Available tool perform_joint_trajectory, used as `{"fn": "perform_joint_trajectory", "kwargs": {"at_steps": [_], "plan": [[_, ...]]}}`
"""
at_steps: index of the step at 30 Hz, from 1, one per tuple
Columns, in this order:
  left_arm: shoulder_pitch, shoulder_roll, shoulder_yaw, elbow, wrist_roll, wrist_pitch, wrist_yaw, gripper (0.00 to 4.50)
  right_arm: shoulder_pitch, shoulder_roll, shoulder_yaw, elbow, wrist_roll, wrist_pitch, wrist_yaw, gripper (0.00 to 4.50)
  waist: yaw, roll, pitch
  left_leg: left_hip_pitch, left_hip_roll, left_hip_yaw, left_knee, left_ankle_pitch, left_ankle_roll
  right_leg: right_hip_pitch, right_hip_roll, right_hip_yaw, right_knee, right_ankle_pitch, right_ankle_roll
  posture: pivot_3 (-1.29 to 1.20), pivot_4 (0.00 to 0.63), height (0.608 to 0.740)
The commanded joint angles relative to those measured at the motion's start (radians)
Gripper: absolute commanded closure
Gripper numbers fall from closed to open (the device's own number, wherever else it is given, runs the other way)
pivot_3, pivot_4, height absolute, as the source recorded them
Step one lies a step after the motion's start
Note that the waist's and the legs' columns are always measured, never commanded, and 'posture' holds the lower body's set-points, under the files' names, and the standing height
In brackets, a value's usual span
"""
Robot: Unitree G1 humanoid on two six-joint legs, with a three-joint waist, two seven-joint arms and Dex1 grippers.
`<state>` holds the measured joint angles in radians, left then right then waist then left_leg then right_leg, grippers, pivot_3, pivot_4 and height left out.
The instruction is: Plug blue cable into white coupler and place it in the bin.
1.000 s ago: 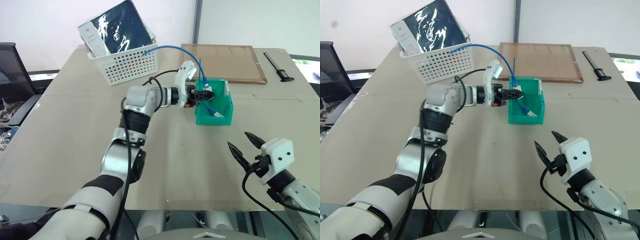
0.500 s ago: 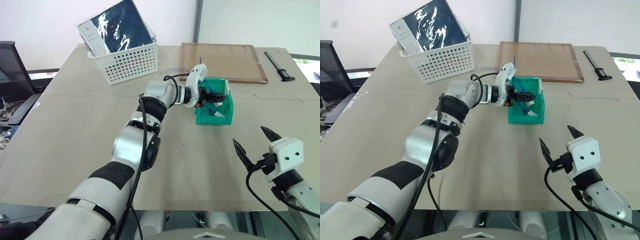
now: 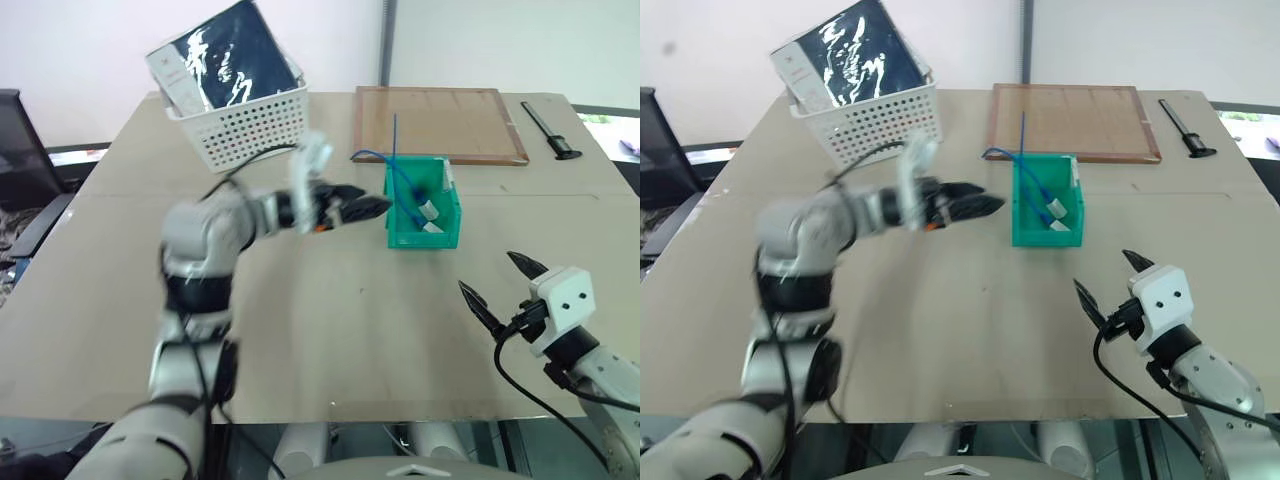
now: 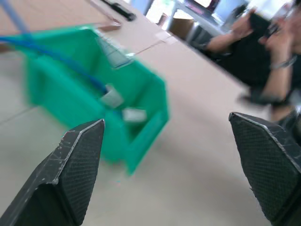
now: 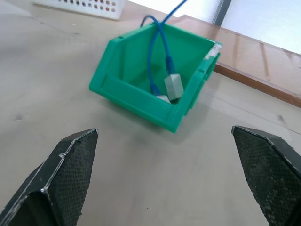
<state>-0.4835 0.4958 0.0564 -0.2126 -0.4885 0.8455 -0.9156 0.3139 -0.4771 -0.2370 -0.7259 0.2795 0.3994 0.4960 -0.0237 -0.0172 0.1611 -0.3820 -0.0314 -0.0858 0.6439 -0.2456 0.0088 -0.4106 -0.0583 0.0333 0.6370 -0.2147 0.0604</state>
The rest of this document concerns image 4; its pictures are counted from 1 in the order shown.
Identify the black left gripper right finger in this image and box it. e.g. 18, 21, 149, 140
229, 112, 301, 226

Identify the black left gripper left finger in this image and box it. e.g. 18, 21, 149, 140
0, 119, 105, 226

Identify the green plastic bin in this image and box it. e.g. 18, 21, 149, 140
22, 25, 170, 176

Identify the person in black shirt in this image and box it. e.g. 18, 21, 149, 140
199, 0, 301, 123

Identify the white paper label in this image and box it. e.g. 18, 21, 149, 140
95, 35, 135, 69

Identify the brown cardboard box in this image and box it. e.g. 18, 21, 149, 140
168, 16, 196, 40

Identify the black flat device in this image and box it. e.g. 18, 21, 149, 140
100, 0, 137, 21

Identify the white cable coupler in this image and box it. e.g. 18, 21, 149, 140
121, 107, 148, 122
100, 84, 124, 108

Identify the blue network cable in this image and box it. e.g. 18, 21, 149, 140
0, 35, 108, 95

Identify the white table frame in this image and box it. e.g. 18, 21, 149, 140
164, 0, 236, 45

